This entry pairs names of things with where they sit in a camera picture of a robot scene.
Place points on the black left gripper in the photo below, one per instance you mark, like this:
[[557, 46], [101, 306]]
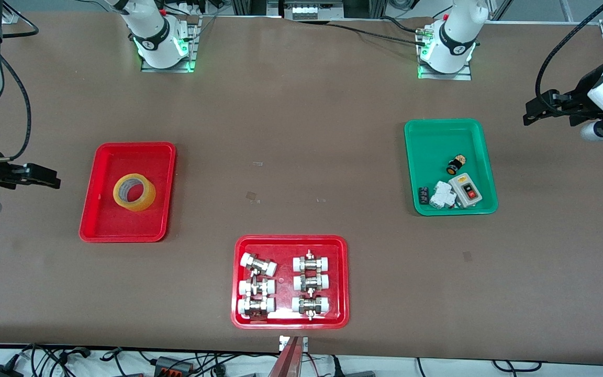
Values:
[[582, 92]]

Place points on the yellow tape roll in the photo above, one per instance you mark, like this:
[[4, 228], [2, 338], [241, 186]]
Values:
[[147, 199]]

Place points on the empty-looking red plastic tray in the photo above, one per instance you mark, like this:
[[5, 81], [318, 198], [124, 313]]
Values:
[[129, 157]]

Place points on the green plastic tray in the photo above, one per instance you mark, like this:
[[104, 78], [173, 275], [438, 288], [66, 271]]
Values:
[[437, 146]]

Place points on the red tray holding fittings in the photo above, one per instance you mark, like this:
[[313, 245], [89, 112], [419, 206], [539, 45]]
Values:
[[286, 277]]

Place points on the black orange push button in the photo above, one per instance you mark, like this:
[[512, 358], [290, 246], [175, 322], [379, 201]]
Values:
[[454, 166]]

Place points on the white circuit breaker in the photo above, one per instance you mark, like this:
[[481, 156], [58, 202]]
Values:
[[442, 196]]

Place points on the black terminal block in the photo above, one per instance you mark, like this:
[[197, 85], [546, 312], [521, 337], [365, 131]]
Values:
[[423, 195]]

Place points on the black power adapter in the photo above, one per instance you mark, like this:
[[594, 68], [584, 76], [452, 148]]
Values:
[[0, 372]]

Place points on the black connector box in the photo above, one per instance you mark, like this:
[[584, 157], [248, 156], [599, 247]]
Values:
[[173, 365]]

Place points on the white metal pipe fitting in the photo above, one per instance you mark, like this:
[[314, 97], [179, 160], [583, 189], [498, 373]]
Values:
[[258, 264], [310, 305], [311, 283], [255, 306], [256, 287], [311, 263]]

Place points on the white electrical terminal device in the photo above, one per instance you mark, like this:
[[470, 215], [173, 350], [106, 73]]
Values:
[[312, 10]]

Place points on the red aluminium profile bar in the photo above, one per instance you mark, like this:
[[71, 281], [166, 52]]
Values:
[[287, 361]]

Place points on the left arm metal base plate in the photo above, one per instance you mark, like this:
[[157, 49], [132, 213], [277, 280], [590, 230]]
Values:
[[464, 74]]

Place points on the white switch box red button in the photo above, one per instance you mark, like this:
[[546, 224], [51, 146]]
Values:
[[464, 191]]

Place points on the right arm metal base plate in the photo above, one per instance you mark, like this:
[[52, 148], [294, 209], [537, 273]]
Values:
[[192, 52]]

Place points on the silver metal bracket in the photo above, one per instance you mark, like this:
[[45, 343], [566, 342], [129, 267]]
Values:
[[282, 343]]

